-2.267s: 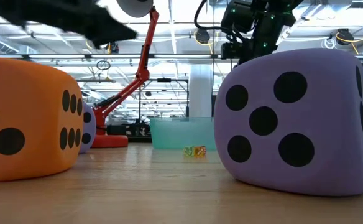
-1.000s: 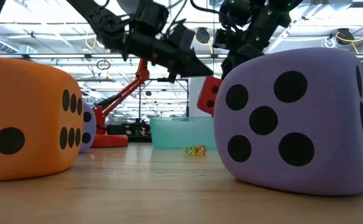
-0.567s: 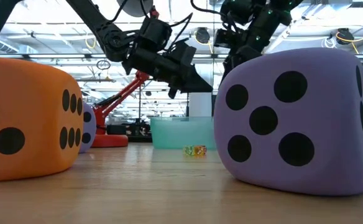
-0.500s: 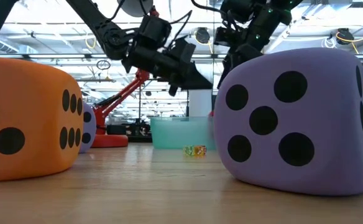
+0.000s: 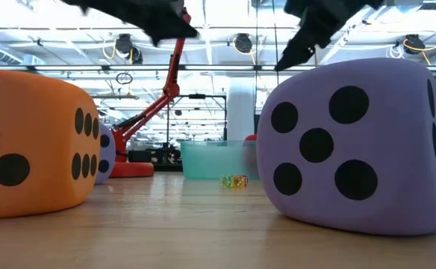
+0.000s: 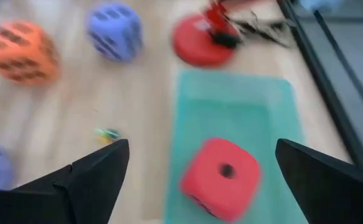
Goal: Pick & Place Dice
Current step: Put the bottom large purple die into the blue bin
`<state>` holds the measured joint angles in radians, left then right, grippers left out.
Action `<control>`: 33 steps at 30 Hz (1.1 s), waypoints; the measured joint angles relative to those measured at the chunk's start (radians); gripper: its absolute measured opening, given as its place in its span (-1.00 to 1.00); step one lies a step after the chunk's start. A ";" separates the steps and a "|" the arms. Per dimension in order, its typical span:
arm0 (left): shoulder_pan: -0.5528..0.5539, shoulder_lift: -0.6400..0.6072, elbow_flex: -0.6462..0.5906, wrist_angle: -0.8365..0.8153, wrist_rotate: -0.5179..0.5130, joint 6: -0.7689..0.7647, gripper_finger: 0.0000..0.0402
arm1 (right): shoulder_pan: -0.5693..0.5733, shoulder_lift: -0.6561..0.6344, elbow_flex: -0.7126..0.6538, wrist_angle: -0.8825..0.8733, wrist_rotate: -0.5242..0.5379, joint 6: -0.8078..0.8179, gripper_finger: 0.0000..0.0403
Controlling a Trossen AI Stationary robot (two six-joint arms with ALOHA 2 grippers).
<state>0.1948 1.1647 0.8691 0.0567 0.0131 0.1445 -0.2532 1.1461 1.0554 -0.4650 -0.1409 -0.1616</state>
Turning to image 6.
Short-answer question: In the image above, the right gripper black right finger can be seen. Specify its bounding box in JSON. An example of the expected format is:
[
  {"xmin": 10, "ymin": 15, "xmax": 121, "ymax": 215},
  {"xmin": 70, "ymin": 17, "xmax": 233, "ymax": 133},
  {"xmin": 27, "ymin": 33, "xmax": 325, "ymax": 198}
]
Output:
[{"xmin": 275, "ymin": 138, "xmax": 363, "ymax": 224}]

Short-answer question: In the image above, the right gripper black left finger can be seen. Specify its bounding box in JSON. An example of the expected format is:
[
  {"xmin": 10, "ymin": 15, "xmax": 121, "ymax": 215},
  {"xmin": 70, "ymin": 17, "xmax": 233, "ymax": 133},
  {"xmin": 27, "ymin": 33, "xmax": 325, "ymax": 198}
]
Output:
[{"xmin": 0, "ymin": 139, "xmax": 130, "ymax": 224}]

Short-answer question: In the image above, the small dark green die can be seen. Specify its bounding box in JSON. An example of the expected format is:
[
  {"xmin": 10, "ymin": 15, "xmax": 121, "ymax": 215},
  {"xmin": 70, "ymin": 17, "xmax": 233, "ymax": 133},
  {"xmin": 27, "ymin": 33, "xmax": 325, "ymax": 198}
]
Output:
[{"xmin": 106, "ymin": 129, "xmax": 121, "ymax": 140}]

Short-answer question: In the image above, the large red foam die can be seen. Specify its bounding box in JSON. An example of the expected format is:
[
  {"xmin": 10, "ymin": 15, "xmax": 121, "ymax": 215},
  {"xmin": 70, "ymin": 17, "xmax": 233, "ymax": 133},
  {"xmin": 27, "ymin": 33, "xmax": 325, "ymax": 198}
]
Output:
[{"xmin": 180, "ymin": 138, "xmax": 262, "ymax": 223}]

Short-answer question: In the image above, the large orange foam die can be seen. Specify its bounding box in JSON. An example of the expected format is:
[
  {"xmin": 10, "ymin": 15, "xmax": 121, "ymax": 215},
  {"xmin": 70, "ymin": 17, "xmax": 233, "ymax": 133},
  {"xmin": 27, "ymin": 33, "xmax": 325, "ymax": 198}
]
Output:
[{"xmin": 0, "ymin": 20, "xmax": 61, "ymax": 86}]

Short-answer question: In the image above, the teal translucent plastic bin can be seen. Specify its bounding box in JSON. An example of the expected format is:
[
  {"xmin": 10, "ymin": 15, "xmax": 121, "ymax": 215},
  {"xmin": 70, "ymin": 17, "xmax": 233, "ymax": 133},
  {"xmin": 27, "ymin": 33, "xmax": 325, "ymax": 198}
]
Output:
[{"xmin": 162, "ymin": 70, "xmax": 308, "ymax": 224}]

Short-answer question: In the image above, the red desk lamp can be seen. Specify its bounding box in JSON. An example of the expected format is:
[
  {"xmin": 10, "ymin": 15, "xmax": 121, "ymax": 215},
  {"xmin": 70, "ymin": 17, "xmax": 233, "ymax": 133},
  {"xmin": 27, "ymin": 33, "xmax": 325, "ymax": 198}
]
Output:
[{"xmin": 171, "ymin": 0, "xmax": 282, "ymax": 68}]

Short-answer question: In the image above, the black aluminium table frame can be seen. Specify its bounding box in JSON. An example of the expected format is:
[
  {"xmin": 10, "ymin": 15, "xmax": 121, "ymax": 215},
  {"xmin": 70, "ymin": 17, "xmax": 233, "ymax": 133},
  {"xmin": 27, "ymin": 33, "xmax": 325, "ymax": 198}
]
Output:
[{"xmin": 276, "ymin": 0, "xmax": 363, "ymax": 172}]

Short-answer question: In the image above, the black lamp cord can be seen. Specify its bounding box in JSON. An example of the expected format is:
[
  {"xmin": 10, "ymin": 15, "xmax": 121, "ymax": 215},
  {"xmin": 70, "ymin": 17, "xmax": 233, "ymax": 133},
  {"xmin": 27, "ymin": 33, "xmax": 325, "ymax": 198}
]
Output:
[{"xmin": 227, "ymin": 12, "xmax": 291, "ymax": 47}]

